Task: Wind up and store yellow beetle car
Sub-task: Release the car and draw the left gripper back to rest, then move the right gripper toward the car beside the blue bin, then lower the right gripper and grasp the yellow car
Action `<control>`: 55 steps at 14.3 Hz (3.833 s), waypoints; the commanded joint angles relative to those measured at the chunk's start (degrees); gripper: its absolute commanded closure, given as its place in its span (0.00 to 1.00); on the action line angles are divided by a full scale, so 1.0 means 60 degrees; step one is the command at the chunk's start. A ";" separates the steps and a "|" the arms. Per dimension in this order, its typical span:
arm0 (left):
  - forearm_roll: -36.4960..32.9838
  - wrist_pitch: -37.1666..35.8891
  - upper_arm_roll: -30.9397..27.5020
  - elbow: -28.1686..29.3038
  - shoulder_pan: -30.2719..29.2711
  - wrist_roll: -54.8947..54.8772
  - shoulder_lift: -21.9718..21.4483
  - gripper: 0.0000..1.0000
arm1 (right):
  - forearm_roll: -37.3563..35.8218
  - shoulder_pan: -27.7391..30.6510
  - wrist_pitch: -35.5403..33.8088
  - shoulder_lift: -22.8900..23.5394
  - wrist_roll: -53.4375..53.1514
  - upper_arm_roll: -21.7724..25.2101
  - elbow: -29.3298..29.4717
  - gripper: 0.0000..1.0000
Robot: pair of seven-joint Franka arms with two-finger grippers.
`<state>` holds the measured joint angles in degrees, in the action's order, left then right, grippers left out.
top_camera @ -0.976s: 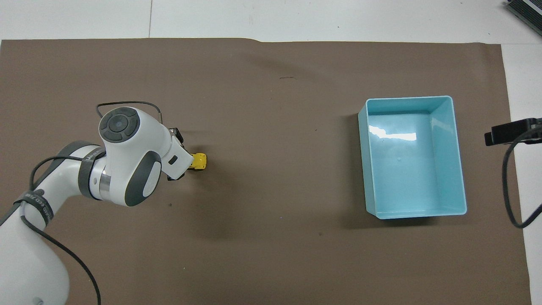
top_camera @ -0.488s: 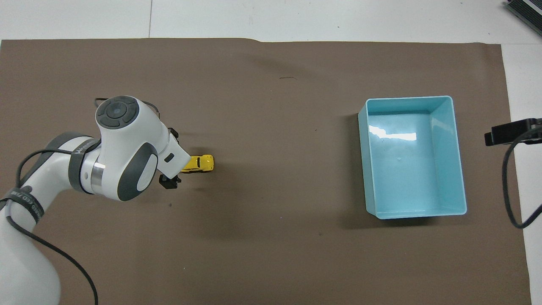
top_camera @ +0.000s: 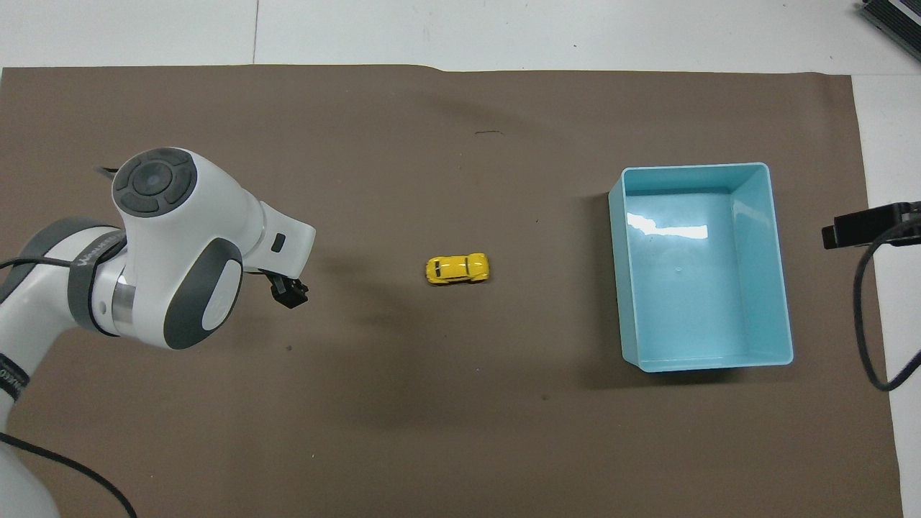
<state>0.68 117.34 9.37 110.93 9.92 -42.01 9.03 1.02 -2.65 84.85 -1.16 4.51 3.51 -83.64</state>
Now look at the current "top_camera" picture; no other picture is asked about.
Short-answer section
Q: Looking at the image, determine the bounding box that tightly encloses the yellow toy beetle car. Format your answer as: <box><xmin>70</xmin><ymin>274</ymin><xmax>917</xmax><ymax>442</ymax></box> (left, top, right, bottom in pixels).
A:
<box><xmin>425</xmin><ymin>253</ymin><xmax>492</xmax><ymax>286</ymax></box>

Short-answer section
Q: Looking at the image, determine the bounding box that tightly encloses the black cable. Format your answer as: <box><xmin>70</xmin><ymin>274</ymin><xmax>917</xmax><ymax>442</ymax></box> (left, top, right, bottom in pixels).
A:
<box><xmin>853</xmin><ymin>216</ymin><xmax>921</xmax><ymax>393</ymax></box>
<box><xmin>0</xmin><ymin>431</ymin><xmax>139</xmax><ymax>518</ymax></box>

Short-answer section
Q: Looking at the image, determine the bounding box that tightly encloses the light blue plastic bin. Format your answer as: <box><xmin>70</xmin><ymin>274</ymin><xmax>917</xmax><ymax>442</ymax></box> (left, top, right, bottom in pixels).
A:
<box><xmin>608</xmin><ymin>163</ymin><xmax>794</xmax><ymax>373</ymax></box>

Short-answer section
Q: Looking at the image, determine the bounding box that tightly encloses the black stand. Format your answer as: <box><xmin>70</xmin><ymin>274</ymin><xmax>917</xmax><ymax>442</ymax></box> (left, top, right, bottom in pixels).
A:
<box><xmin>858</xmin><ymin>0</ymin><xmax>921</xmax><ymax>45</ymax></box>

